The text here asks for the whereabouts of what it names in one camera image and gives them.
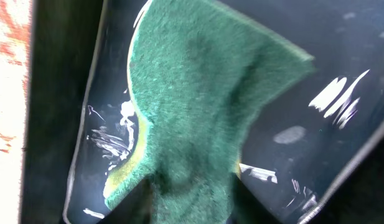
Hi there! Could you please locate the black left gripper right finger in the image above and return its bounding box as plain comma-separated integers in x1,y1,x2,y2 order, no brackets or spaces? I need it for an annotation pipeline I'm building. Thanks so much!
232,177,280,224

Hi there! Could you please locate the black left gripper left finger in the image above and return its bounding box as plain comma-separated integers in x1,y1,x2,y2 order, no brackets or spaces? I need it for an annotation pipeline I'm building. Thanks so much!
98,178,153,224

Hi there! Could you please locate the green yellow scrub sponge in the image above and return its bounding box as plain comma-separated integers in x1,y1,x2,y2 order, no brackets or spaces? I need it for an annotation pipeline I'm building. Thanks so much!
103,0,312,223

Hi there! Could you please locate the small black water tray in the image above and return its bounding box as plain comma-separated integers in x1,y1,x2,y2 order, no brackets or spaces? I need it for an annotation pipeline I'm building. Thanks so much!
19,0,384,223

